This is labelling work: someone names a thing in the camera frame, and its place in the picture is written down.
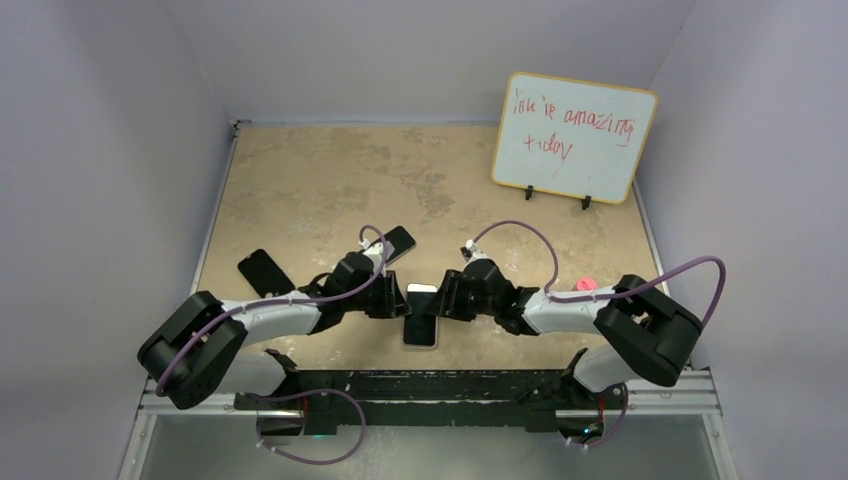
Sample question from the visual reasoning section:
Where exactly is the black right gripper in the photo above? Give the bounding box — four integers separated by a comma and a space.
424, 270, 498, 323

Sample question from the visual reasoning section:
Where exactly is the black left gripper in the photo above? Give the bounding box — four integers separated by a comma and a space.
343, 271, 411, 320

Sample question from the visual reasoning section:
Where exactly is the purple phone black screen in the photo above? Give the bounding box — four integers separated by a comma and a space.
404, 291, 439, 348

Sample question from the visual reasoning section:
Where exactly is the white silicone phone case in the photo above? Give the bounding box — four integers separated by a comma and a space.
402, 282, 440, 350

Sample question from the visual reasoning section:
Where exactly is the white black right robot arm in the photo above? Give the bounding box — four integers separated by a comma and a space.
426, 259, 703, 407

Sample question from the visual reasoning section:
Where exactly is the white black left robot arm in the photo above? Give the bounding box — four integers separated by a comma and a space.
137, 252, 410, 410

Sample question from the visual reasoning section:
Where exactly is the black phone silver edge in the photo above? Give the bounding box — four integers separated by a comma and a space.
384, 225, 416, 265

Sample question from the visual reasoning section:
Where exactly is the black phone case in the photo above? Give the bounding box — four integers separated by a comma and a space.
237, 249, 296, 298

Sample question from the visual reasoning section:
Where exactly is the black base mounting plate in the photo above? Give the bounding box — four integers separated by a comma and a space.
236, 369, 625, 440

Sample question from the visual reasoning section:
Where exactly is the yellow framed whiteboard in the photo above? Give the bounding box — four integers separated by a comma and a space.
491, 72, 659, 205

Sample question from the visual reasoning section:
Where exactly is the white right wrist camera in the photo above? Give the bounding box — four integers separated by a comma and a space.
460, 239, 489, 264

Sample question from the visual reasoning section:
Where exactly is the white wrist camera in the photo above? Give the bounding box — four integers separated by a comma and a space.
460, 239, 489, 264
361, 241, 394, 264

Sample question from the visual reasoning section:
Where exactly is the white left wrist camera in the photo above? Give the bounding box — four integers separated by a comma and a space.
361, 241, 394, 264

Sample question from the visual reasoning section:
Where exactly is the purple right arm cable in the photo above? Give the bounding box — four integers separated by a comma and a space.
460, 219, 727, 452

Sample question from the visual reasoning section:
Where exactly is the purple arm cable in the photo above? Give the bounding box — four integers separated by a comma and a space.
460, 219, 727, 452
154, 225, 392, 465

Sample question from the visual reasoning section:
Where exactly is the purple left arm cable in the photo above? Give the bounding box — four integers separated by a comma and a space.
154, 225, 392, 465

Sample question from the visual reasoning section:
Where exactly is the aluminium frame rail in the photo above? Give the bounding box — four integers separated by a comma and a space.
137, 370, 722, 418

